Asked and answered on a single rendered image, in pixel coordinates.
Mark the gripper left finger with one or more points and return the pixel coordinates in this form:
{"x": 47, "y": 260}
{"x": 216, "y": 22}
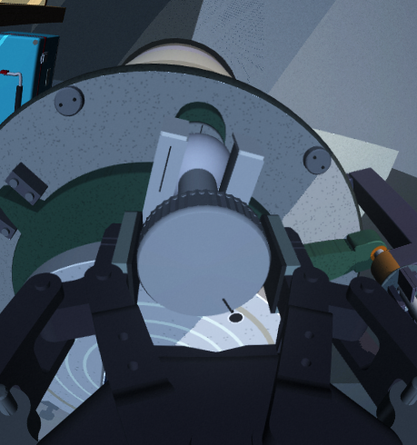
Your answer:
{"x": 124, "y": 340}

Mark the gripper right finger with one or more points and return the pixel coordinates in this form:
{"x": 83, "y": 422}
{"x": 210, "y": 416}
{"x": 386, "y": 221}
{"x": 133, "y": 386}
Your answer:
{"x": 305, "y": 347}

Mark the grey knurled round knob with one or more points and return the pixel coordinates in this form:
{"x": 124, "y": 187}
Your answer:
{"x": 204, "y": 260}

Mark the white ringed circular level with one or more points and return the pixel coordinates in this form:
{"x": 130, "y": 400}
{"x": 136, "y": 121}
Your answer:
{"x": 201, "y": 330}

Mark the green pier head base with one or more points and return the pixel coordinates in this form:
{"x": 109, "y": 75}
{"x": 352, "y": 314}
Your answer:
{"x": 37, "y": 236}

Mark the white slotted shelf plate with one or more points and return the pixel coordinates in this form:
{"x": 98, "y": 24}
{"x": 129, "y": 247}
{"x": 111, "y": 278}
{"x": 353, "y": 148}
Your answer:
{"x": 159, "y": 174}

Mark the white plain shelf plate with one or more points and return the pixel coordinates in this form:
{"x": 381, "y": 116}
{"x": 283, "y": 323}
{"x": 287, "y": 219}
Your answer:
{"x": 246, "y": 174}

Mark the grey speckled round top plate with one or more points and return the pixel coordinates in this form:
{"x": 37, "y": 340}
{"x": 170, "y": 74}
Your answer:
{"x": 107, "y": 132}

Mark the cream pier column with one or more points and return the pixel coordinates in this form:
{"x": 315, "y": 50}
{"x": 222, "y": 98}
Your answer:
{"x": 176, "y": 54}

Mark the grey teal clip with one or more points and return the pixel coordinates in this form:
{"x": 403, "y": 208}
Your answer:
{"x": 411, "y": 278}

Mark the dark grey two-bolt block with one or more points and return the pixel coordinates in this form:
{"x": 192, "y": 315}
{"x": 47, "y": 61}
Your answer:
{"x": 1, "y": 220}
{"x": 25, "y": 182}

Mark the grey round two-hole footscrew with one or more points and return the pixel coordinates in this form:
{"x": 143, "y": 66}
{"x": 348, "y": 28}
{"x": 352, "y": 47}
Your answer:
{"x": 317, "y": 160}
{"x": 69, "y": 101}

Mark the pale lavender cylinder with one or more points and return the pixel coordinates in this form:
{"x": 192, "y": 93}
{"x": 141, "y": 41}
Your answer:
{"x": 204, "y": 153}

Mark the blue box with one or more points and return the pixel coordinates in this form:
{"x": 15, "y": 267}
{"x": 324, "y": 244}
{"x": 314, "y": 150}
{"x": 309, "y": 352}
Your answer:
{"x": 6, "y": 111}

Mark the black red-tipped hex key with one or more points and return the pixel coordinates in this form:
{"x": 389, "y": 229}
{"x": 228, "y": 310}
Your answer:
{"x": 18, "y": 90}

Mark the dark wooden shelf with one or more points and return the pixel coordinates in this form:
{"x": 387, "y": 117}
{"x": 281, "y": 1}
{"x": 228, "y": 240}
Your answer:
{"x": 20, "y": 15}

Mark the dark purple rail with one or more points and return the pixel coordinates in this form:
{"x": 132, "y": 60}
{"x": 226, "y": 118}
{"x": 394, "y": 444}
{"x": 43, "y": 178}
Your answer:
{"x": 385, "y": 208}

